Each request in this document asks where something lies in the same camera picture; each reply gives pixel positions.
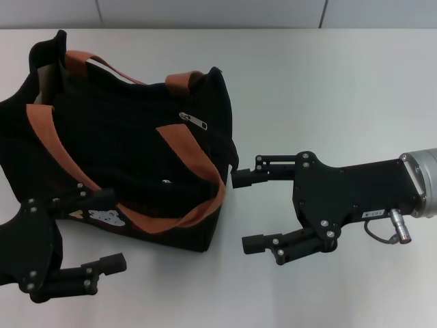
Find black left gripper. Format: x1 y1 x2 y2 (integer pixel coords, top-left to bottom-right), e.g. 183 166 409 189
0 182 128 304

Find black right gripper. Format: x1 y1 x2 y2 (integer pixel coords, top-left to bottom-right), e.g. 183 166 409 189
231 150 427 267

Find black food bag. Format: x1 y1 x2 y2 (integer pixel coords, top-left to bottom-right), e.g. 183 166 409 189
0 29 239 254

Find right gripper cable with plug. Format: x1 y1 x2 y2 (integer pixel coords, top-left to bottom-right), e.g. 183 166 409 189
363 209 414 246

